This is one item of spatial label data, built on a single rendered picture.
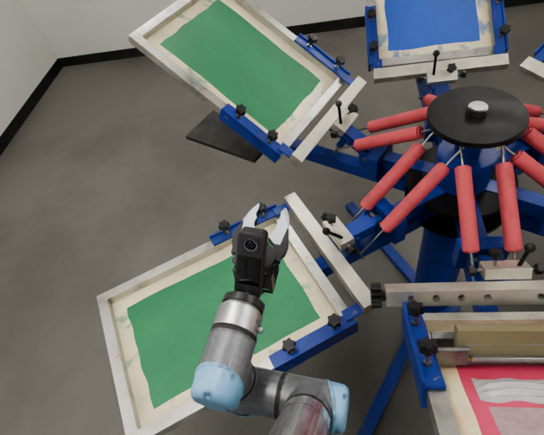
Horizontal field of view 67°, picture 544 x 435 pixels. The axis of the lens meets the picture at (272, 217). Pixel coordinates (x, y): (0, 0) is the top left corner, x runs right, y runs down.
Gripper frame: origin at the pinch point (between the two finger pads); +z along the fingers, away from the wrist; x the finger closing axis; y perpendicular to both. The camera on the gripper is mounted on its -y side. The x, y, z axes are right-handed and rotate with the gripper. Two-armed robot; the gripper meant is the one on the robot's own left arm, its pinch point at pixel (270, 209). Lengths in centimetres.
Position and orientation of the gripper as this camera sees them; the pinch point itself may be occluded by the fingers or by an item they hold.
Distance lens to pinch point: 78.6
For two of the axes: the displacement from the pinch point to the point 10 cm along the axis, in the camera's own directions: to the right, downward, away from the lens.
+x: 9.7, 1.7, -1.8
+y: 0.4, 6.1, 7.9
